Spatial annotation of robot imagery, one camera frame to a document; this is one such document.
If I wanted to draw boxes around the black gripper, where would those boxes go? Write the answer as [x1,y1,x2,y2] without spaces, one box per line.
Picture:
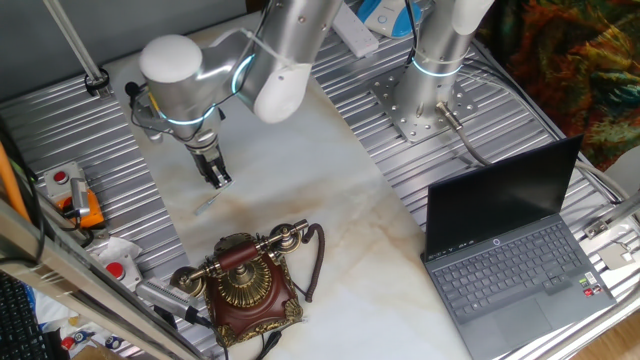
[188,144,234,190]

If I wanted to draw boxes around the brown gold phone handset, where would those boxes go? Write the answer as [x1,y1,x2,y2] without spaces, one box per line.
[168,218,311,297]

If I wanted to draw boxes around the brown gold rotary phone base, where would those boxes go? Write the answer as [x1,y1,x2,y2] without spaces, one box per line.
[202,232,305,349]

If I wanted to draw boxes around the white crumpled tissue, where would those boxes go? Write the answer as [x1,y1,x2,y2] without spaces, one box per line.
[89,236,144,266]

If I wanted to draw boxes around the orange emergency stop box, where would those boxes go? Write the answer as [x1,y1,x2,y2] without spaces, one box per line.
[55,188,105,229]

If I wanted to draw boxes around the white box red button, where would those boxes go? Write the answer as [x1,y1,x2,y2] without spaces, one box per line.
[102,253,144,291]

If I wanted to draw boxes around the black pole clamp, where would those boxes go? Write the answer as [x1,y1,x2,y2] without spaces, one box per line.
[83,67,111,99]

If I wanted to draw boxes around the grey box red button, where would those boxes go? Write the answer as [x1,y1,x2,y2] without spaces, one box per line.
[42,160,87,201]

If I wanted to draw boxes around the silver robot mounting plate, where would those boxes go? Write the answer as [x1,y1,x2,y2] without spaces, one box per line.
[369,64,479,145]

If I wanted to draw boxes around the white power strip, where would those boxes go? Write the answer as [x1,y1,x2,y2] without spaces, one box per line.
[332,2,380,59]

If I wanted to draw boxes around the silver metal pole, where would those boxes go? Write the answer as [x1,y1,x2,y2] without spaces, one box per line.
[42,0,109,96]

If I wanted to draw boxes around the orange pole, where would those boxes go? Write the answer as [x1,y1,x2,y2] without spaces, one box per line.
[0,142,31,224]

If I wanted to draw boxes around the blue white round device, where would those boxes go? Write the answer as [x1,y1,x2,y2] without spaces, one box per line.
[355,0,424,39]

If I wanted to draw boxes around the black keyboard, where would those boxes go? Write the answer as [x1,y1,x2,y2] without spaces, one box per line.
[0,272,56,360]

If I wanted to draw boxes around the dark grey laptop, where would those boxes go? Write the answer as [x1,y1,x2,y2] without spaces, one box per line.
[421,133,617,360]

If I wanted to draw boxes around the colourful patterned cloth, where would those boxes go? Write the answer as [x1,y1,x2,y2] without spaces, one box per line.
[474,0,640,171]

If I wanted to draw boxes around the small square metal plate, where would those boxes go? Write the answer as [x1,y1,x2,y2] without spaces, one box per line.
[597,242,636,271]

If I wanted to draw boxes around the white chair back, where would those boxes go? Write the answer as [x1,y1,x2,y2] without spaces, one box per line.
[602,144,640,199]

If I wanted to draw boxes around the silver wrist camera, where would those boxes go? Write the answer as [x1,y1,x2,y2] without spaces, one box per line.
[144,117,166,145]

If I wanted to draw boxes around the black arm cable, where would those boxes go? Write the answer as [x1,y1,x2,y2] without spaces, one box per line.
[128,0,274,144]

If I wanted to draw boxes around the ribbed silver camera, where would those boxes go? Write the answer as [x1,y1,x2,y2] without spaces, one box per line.
[135,278,201,324]

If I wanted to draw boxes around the small silver camera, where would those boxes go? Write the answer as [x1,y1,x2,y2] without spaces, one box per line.
[69,177,92,219]

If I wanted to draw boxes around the black phone line cable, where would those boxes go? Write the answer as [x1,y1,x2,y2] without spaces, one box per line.
[254,329,284,360]

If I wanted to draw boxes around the aluminium frame bar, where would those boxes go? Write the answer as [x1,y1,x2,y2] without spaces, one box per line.
[0,199,206,360]

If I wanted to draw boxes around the black base cable bundle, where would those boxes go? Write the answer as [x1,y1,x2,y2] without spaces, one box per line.
[405,0,420,66]

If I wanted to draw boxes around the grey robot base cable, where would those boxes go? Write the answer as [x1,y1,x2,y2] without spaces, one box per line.
[434,101,494,167]

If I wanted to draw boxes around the grey cable bundle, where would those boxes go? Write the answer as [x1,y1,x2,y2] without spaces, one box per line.
[459,59,636,201]

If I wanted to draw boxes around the silver metal bracket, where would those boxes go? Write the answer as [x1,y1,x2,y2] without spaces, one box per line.
[583,192,640,240]

